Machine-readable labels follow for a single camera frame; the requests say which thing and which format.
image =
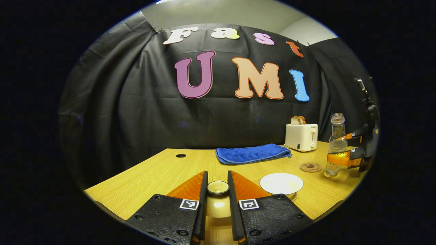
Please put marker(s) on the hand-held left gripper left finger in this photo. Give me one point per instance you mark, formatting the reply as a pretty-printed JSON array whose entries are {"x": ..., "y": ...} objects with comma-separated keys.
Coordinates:
[{"x": 203, "y": 204}]

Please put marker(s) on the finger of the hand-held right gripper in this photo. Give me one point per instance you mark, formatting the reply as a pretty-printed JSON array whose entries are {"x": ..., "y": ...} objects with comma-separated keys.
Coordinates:
[
  {"x": 344, "y": 158},
  {"x": 351, "y": 137}
]

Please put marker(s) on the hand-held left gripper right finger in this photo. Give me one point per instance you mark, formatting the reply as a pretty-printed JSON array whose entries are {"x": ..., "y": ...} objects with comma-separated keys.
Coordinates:
[{"x": 233, "y": 211}]

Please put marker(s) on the clear water bottle yellow label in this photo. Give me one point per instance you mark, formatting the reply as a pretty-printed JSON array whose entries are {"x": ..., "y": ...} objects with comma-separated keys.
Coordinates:
[{"x": 337, "y": 141}]

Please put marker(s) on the yellow teacup lid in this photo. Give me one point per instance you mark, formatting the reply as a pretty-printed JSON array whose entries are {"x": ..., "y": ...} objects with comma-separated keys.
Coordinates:
[{"x": 218, "y": 188}]

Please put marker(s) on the round brown coaster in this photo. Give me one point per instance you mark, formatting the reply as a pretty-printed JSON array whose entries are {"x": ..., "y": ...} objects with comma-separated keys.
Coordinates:
[{"x": 310, "y": 167}]

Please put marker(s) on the white yellow teacup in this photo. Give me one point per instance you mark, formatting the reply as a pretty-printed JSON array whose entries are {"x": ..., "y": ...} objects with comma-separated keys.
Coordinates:
[{"x": 281, "y": 183}]

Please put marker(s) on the white toaster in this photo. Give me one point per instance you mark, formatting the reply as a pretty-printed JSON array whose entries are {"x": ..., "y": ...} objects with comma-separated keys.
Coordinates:
[{"x": 301, "y": 137}]

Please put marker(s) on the bread slice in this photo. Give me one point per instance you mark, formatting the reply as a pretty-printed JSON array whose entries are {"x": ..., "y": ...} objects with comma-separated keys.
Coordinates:
[
  {"x": 302, "y": 119},
  {"x": 294, "y": 120}
]

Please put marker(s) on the blue folded towel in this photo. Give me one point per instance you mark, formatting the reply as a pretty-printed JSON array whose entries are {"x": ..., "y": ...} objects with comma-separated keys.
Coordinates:
[{"x": 252, "y": 153}]

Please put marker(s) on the black backdrop cloth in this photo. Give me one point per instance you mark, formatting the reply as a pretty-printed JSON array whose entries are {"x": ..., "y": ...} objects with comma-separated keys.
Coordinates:
[{"x": 136, "y": 112}]

